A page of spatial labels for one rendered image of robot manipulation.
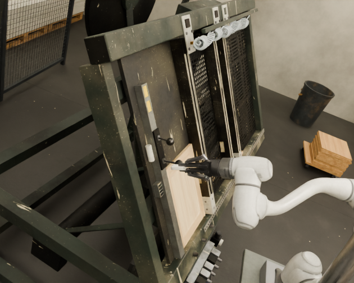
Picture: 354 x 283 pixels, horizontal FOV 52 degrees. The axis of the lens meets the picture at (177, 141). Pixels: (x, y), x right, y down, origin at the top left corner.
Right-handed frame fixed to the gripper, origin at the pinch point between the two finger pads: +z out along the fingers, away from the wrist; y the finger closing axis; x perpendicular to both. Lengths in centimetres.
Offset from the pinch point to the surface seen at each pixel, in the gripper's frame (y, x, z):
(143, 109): -27.1, 4.0, 14.5
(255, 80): 8, 191, 11
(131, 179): -4.5, -20.7, 11.6
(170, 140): -13.1, 0.0, 1.5
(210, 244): 76, 41, 12
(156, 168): 2.9, 4.0, 14.6
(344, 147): 154, 366, -54
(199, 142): 7.5, 46.4, 9.4
